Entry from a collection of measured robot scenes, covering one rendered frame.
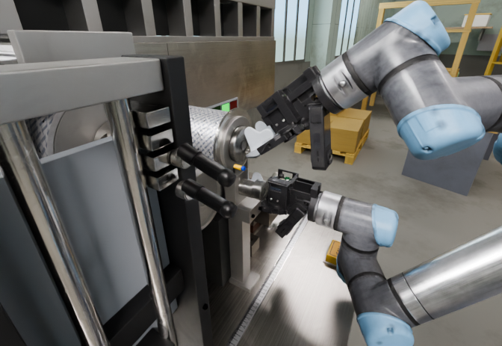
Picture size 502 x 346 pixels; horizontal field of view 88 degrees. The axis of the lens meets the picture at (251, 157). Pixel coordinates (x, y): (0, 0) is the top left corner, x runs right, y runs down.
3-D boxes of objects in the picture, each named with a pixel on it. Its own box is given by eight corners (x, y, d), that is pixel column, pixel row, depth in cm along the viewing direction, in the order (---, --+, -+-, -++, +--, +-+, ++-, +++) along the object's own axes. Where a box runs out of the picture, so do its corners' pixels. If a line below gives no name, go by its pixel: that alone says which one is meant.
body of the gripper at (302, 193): (276, 167, 64) (325, 179, 58) (275, 196, 67) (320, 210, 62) (262, 180, 58) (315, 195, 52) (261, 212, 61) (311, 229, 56)
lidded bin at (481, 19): (488, 27, 521) (492, 13, 511) (487, 26, 497) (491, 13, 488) (462, 27, 546) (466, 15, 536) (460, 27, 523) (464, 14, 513)
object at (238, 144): (249, 119, 53) (255, 147, 58) (240, 118, 54) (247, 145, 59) (231, 142, 49) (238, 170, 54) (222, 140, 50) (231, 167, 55)
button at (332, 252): (352, 271, 67) (353, 264, 66) (325, 261, 70) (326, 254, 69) (356, 254, 73) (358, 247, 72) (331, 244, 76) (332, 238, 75)
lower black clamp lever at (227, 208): (228, 225, 20) (231, 211, 19) (179, 195, 21) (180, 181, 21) (238, 215, 21) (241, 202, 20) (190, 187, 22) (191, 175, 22)
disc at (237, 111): (217, 189, 52) (211, 118, 45) (215, 189, 52) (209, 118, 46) (253, 161, 63) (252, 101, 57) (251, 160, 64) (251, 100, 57)
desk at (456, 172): (491, 160, 338) (515, 106, 308) (469, 198, 257) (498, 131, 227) (432, 145, 383) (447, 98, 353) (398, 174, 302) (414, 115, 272)
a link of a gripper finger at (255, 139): (234, 137, 54) (267, 113, 49) (250, 161, 54) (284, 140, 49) (226, 141, 52) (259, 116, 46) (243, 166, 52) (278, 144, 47)
